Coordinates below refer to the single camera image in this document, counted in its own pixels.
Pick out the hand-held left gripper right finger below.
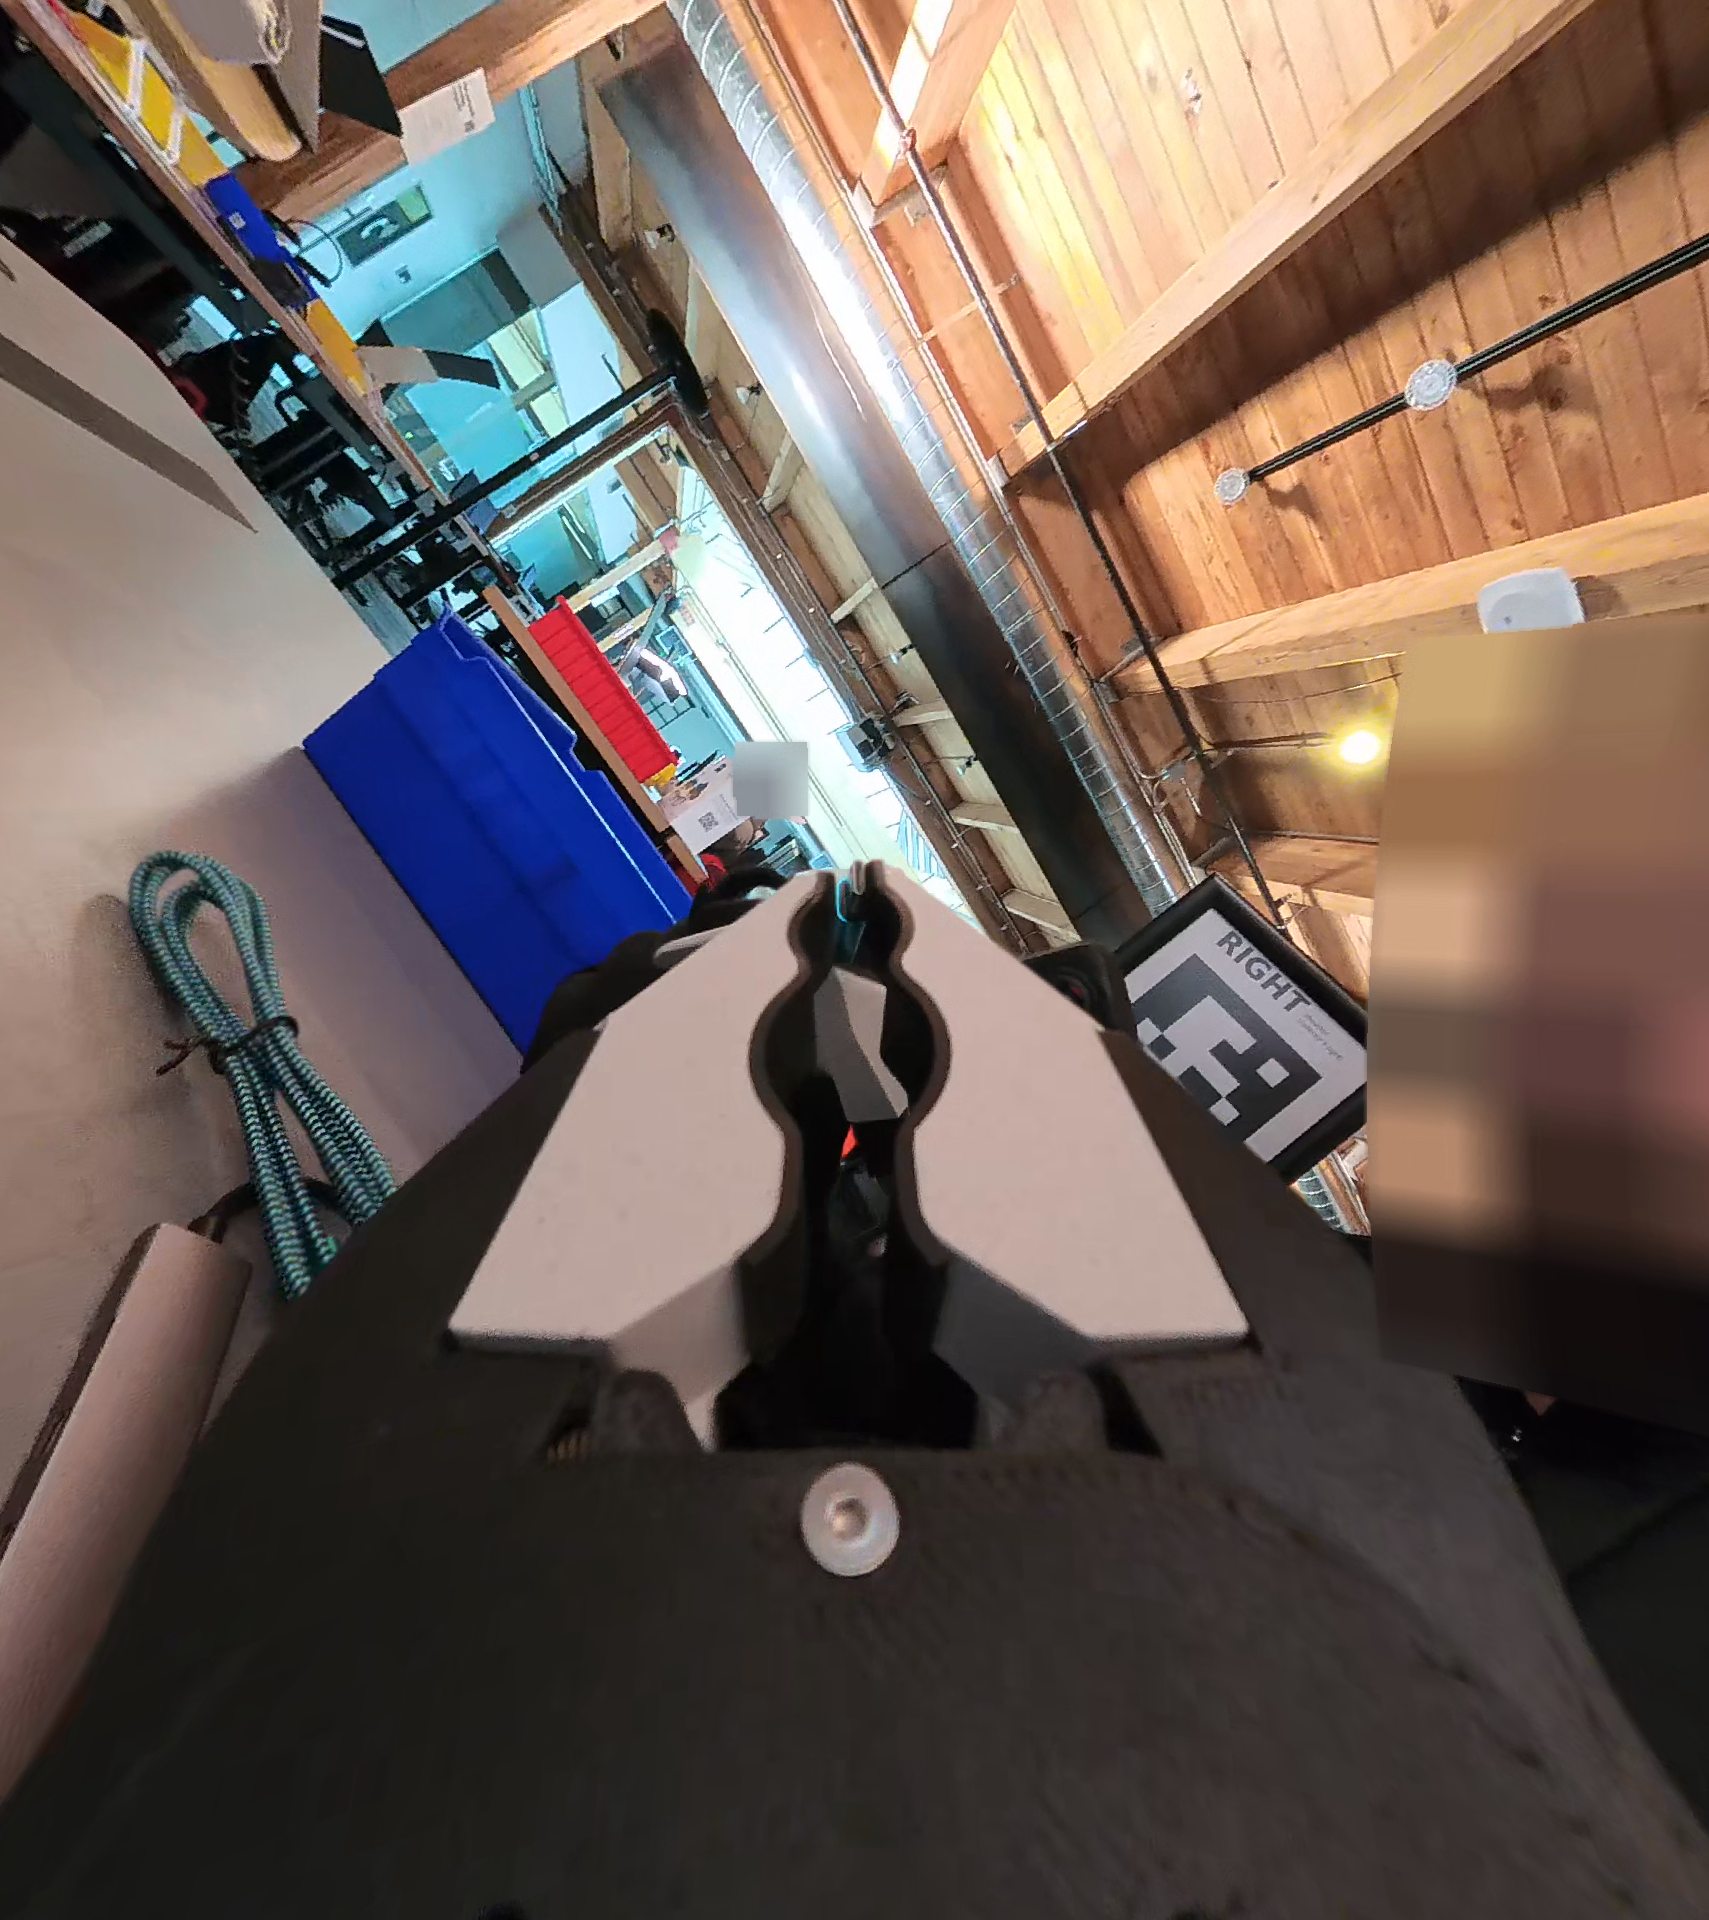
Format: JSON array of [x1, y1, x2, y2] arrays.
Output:
[[855, 862, 1252, 1413]]

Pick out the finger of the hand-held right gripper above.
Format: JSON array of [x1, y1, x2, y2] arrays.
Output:
[[812, 965, 913, 1128]]

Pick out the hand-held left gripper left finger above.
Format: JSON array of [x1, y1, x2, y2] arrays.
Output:
[[449, 874, 844, 1446]]

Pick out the teal braided usb cable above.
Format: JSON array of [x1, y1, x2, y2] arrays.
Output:
[[128, 853, 871, 1300]]

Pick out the tagged blue plastic bin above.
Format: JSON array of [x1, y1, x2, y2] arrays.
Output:
[[302, 612, 698, 1053]]

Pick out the black twist tie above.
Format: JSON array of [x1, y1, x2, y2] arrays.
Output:
[[161, 1017, 301, 1074]]

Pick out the grey usb hub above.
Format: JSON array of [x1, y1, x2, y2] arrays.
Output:
[[0, 1176, 347, 1892]]

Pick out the black framed marker sign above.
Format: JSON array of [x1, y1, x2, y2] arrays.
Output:
[[1117, 877, 1374, 1188]]

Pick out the wooden workshop table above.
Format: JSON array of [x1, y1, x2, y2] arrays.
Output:
[[478, 584, 706, 881]]

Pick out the red plastic bin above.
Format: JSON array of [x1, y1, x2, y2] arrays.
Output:
[[526, 600, 677, 774]]

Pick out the white ceiling access point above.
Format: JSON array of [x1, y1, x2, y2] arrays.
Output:
[[1478, 571, 1584, 637]]

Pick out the black stanchion pole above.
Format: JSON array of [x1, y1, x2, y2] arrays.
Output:
[[328, 307, 718, 591]]

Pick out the person's black jacket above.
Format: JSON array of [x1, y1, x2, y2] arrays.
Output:
[[1456, 1372, 1709, 1920]]

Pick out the white paper notice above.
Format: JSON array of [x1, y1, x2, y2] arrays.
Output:
[[405, 67, 497, 160]]

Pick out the long spiral metal duct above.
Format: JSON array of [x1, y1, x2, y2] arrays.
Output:
[[666, 0, 1201, 903]]

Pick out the flat metal ventilation duct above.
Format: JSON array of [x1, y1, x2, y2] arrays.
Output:
[[590, 31, 1157, 948]]

